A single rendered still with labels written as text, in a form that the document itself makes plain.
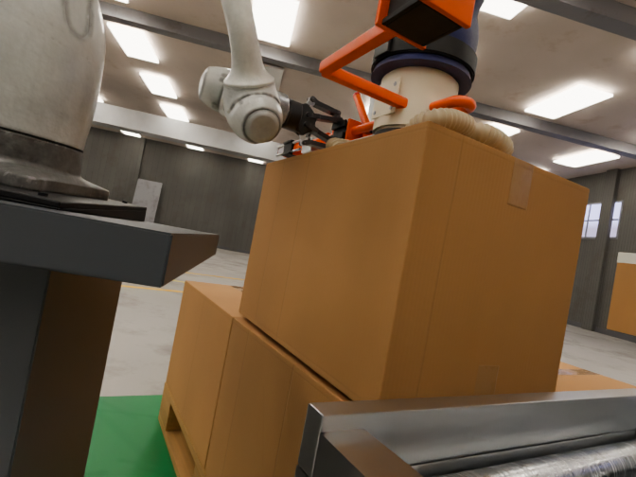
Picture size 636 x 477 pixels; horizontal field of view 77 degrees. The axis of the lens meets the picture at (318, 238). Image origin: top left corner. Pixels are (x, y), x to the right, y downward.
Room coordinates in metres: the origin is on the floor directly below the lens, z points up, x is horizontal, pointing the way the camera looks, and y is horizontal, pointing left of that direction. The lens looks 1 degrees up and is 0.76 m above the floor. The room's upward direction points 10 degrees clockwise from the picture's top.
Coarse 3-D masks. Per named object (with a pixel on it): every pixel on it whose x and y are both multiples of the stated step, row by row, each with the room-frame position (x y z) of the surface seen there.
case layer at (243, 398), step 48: (192, 288) 1.43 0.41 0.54; (240, 288) 1.62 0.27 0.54; (192, 336) 1.33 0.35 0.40; (240, 336) 0.97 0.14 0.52; (192, 384) 1.24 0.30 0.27; (240, 384) 0.92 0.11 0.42; (288, 384) 0.73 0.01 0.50; (576, 384) 0.98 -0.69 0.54; (624, 384) 1.09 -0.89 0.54; (192, 432) 1.17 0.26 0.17; (240, 432) 0.88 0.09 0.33; (288, 432) 0.71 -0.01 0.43
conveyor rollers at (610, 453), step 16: (592, 448) 0.57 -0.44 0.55; (608, 448) 0.58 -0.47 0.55; (624, 448) 0.59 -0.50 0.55; (512, 464) 0.47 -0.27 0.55; (528, 464) 0.48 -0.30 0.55; (544, 464) 0.49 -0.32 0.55; (560, 464) 0.50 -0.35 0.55; (576, 464) 0.51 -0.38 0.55; (592, 464) 0.53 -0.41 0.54; (608, 464) 0.54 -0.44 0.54; (624, 464) 0.56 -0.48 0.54
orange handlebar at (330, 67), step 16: (368, 32) 0.58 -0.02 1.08; (384, 32) 0.55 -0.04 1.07; (352, 48) 0.61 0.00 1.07; (368, 48) 0.59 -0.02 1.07; (320, 64) 0.70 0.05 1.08; (336, 64) 0.67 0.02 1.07; (336, 80) 0.73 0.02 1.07; (352, 80) 0.73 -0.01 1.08; (368, 96) 0.77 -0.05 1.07; (384, 96) 0.77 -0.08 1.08; (400, 96) 0.79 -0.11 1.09; (464, 96) 0.74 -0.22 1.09; (464, 112) 0.77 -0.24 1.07; (352, 128) 1.04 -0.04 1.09; (368, 128) 0.98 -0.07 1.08
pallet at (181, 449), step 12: (168, 396) 1.46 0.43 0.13; (168, 408) 1.44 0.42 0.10; (168, 420) 1.43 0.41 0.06; (180, 420) 1.29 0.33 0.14; (168, 432) 1.43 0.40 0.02; (180, 432) 1.44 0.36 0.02; (168, 444) 1.36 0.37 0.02; (180, 444) 1.36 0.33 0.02; (192, 444) 1.15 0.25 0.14; (180, 456) 1.29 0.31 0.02; (192, 456) 1.12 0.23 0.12; (180, 468) 1.23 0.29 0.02; (192, 468) 1.24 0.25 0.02
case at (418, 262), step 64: (320, 192) 0.75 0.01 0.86; (384, 192) 0.58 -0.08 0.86; (448, 192) 0.55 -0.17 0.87; (512, 192) 0.61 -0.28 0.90; (576, 192) 0.69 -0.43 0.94; (256, 256) 0.99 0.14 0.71; (320, 256) 0.71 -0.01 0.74; (384, 256) 0.56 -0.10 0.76; (448, 256) 0.56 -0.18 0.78; (512, 256) 0.62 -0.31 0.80; (576, 256) 0.71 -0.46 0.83; (256, 320) 0.93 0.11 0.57; (320, 320) 0.68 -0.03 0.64; (384, 320) 0.54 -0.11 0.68; (448, 320) 0.57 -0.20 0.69; (512, 320) 0.64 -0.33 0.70; (384, 384) 0.52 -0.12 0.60; (448, 384) 0.58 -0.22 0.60; (512, 384) 0.65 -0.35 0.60
